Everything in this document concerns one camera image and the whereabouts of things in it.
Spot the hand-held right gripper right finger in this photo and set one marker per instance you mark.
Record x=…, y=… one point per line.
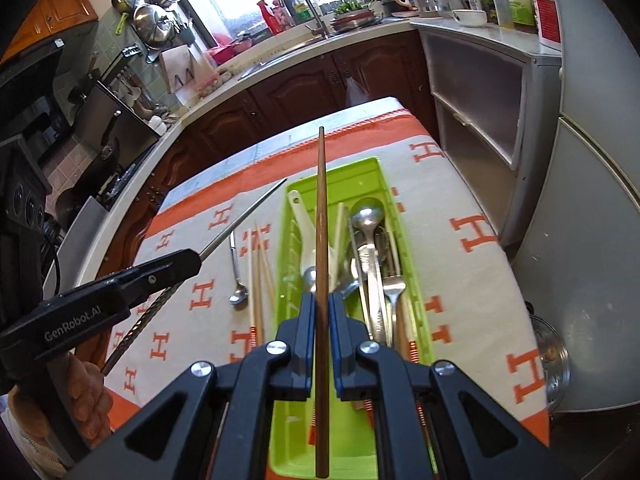
x=340, y=350

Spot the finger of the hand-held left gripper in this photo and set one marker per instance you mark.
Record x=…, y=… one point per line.
x=160, y=272

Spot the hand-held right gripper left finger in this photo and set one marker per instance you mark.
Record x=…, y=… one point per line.
x=306, y=350

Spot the metal chopstick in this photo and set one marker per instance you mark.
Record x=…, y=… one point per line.
x=240, y=220

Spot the white ceramic spoon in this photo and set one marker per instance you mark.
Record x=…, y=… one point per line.
x=300, y=215

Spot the large metal spoon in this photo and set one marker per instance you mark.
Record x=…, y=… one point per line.
x=367, y=215

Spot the dark brown wooden chopstick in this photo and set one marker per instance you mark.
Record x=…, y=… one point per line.
x=321, y=210

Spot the green plastic utensil tray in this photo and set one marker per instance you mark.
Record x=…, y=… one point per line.
x=360, y=180

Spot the person's left forearm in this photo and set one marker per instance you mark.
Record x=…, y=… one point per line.
x=35, y=457

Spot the person's left hand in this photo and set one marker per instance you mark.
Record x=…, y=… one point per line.
x=95, y=400

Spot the metal fork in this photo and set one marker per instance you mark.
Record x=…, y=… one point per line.
x=395, y=310

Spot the small metal spoon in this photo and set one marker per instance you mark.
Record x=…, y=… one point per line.
x=239, y=296

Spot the flat silver metal utensil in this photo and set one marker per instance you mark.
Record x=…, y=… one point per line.
x=365, y=265

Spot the black gas stove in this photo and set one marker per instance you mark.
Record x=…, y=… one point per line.
x=125, y=175

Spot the black wok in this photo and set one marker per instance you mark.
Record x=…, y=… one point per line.
x=72, y=207

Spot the black countertop appliance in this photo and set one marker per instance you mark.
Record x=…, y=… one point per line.
x=125, y=120

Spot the pale cutting board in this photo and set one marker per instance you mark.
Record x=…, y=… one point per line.
x=187, y=67

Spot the steel pot with lid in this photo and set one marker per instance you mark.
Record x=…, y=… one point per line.
x=550, y=365

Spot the black range hood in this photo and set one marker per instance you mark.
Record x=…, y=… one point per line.
x=30, y=105

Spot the orange and white printed blanket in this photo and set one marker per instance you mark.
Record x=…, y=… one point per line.
x=475, y=180

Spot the dark brown base cabinets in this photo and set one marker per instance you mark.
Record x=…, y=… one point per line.
x=300, y=90

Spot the red plastic bowl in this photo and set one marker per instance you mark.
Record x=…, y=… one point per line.
x=227, y=47

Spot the steel kitchen sink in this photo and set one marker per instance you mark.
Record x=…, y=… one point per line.
x=280, y=57

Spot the large steel pot lid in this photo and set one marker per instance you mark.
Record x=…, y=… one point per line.
x=152, y=25

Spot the green hanging kitchen tool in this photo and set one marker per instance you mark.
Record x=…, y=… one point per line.
x=122, y=24

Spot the clear plastic bag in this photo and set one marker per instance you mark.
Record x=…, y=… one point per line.
x=357, y=92

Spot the red plastic bottle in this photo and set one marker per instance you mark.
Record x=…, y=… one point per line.
x=270, y=17

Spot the green dish soap bottle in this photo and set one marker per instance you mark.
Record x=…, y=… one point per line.
x=301, y=12

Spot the white open shelf unit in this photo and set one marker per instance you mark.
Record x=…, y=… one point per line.
x=475, y=85

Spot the steel kitchen faucet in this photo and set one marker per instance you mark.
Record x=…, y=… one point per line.
x=317, y=15

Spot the grey refrigerator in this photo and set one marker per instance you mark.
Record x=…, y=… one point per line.
x=595, y=185

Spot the basin of green vegetables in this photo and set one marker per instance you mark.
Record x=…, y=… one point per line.
x=355, y=15

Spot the white ceramic bowl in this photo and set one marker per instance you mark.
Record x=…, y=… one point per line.
x=470, y=17

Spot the clear plastic bottle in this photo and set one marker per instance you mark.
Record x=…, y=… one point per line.
x=501, y=5

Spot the green labelled bottle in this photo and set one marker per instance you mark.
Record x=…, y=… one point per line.
x=522, y=7

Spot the red and white box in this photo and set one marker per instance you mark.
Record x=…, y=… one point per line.
x=546, y=20

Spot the orange wooden wall cabinets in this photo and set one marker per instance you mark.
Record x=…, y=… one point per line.
x=65, y=10

